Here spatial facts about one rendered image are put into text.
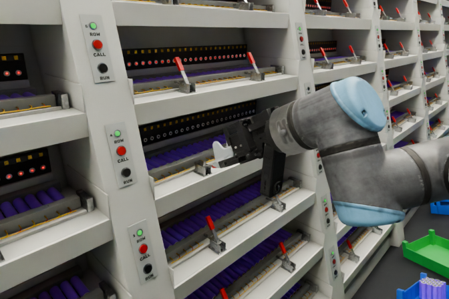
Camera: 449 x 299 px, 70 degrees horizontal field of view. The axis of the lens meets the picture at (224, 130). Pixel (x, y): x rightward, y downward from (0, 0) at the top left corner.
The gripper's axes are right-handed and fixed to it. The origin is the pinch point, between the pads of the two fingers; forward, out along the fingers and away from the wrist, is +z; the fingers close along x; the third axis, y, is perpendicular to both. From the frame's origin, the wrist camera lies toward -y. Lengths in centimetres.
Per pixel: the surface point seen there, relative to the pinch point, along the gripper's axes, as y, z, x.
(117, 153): 9.3, 1.6, 21.4
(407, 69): 12, 8, -185
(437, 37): 29, -1, -255
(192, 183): -1.7, 4.9, 5.5
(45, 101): 22.6, 5.7, 29.4
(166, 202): -3.3, 5.7, 12.9
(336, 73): 16, 0, -72
